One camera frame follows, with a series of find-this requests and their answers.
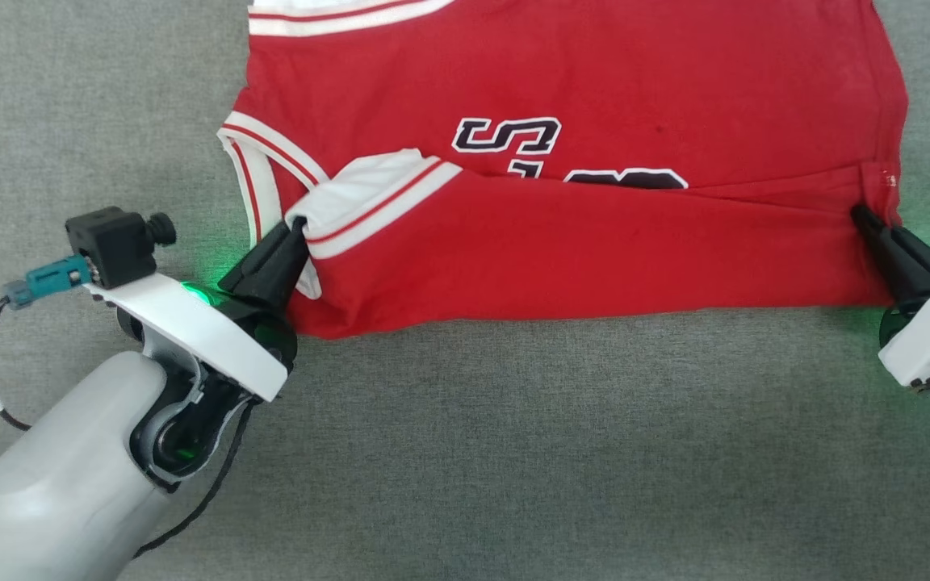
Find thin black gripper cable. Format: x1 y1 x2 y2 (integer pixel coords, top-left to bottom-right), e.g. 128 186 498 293
132 399 258 559

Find red and white jersey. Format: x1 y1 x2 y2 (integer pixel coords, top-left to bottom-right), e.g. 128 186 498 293
216 0 911 341

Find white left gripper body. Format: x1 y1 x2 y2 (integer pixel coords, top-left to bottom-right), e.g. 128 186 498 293
84 273 299 493

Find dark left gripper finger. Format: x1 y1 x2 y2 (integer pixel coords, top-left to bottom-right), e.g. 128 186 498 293
218 216 306 295
239 228 312 314

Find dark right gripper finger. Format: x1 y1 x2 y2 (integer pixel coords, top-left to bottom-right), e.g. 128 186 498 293
885 226 930 298
849 203 930 314

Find teal left cable connector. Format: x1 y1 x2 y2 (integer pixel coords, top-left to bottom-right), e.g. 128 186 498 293
4 254 94 311

